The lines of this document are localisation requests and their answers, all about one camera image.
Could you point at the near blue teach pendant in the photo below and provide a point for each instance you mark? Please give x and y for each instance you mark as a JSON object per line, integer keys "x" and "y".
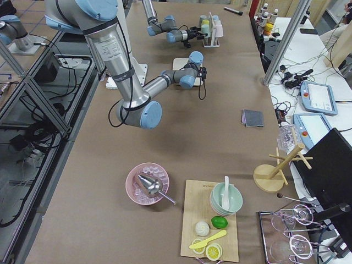
{"x": 312, "y": 127}

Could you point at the grey cup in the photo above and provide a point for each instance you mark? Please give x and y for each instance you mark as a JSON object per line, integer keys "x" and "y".
{"x": 203, "y": 17}

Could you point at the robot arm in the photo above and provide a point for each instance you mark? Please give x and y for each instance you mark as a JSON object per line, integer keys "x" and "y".
{"x": 104, "y": 27}
{"x": 173, "y": 33}

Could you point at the folded grey cloth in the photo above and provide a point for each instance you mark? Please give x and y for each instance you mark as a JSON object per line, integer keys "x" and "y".
{"x": 251, "y": 118}

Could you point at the green cup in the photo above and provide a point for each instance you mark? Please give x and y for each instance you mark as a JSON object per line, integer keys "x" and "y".
{"x": 205, "y": 29}

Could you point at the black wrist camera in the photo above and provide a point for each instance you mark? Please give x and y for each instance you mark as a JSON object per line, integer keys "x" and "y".
{"x": 186, "y": 44}

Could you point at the yellow plastic knife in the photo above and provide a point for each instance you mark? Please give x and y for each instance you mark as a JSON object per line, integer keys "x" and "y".
{"x": 204, "y": 242}

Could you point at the yellow cup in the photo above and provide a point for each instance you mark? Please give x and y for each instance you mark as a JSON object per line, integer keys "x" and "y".
{"x": 205, "y": 22}

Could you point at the far blue teach pendant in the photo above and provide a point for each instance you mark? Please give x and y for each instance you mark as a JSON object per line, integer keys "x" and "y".
{"x": 318, "y": 98}

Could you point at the wooden mug tree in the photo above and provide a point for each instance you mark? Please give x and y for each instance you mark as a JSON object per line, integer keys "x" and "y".
{"x": 271, "y": 178}

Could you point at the clear textured glass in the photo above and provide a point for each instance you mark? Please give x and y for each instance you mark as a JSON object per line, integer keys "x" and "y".
{"x": 285, "y": 138}

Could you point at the pink bowl with ice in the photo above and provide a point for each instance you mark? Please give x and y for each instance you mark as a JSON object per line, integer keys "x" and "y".
{"x": 134, "y": 191}

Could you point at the wooden cutting board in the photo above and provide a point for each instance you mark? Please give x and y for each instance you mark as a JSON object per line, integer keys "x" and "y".
{"x": 197, "y": 208}

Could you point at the black monitor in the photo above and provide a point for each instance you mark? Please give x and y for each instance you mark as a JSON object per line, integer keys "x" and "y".
{"x": 329, "y": 180}

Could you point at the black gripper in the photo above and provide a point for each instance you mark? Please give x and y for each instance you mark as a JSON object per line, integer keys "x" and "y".
{"x": 190, "y": 34}

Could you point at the white ceramic spoon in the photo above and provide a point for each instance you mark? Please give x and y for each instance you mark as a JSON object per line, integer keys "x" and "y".
{"x": 225, "y": 198}

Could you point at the cream rabbit tray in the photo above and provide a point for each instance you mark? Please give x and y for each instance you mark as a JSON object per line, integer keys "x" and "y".
{"x": 178, "y": 63}

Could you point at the green lime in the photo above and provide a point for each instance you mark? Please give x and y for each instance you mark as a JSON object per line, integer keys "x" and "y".
{"x": 219, "y": 222}

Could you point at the aluminium frame post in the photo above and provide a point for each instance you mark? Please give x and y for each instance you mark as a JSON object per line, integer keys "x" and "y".
{"x": 286, "y": 39}

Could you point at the white wire cup rack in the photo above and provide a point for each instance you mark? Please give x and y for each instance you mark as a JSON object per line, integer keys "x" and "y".
{"x": 211, "y": 42}

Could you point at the black wine glass rack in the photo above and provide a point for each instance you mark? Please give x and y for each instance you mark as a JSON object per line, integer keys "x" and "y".
{"x": 304, "y": 233}

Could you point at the lemon slice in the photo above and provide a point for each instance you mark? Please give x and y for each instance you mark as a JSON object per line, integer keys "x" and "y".
{"x": 213, "y": 252}

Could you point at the blue teach pendant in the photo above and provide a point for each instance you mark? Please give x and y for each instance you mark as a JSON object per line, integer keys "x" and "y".
{"x": 318, "y": 98}
{"x": 312, "y": 127}

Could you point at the pink cup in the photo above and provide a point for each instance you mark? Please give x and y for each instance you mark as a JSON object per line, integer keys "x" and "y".
{"x": 219, "y": 31}

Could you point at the metal scoop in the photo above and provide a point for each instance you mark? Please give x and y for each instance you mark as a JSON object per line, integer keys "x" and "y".
{"x": 152, "y": 187}

